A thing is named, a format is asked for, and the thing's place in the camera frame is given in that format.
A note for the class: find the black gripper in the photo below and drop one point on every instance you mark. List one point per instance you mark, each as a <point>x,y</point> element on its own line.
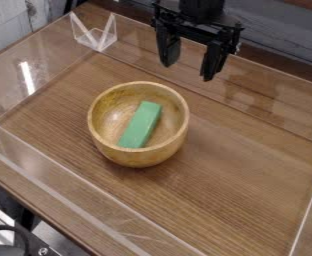
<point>200,21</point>

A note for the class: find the clear acrylic tray wall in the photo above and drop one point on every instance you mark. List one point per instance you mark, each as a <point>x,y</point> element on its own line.
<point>232,196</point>

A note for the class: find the brown wooden bowl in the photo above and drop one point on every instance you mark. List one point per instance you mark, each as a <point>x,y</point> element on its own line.
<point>110,112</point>

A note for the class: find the black metal bracket with bolt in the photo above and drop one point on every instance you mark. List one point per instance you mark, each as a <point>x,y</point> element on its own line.
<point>38,247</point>

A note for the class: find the clear acrylic corner bracket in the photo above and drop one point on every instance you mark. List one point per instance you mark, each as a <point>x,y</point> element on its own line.
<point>94,38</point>

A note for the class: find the green rectangular block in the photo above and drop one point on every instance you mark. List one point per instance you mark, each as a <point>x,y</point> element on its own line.
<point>140,126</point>

